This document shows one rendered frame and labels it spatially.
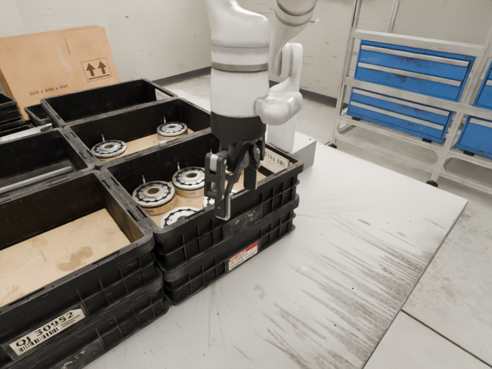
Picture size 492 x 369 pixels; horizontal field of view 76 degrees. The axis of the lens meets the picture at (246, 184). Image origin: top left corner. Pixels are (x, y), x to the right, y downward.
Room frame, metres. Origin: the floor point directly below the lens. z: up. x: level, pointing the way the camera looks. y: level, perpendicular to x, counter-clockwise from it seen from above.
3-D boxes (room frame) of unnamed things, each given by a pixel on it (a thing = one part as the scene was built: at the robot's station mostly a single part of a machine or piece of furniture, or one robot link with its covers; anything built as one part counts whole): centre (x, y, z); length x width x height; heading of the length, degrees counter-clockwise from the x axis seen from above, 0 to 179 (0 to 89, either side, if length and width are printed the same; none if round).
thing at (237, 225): (0.65, 0.10, 0.87); 0.40 x 0.30 x 0.11; 130
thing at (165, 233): (0.65, 0.10, 0.92); 0.40 x 0.30 x 0.02; 130
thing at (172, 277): (0.65, 0.10, 0.76); 0.40 x 0.30 x 0.12; 130
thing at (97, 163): (0.88, 0.29, 0.92); 0.40 x 0.30 x 0.02; 130
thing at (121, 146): (0.86, 0.42, 0.86); 0.10 x 0.10 x 0.01
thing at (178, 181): (0.70, 0.14, 0.86); 0.10 x 0.10 x 0.01
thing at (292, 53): (0.97, -0.12, 1.05); 0.09 x 0.09 x 0.17; 2
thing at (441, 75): (2.17, -1.07, 0.60); 0.72 x 0.03 x 0.56; 46
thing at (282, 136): (0.97, -0.12, 0.89); 0.09 x 0.09 x 0.17; 54
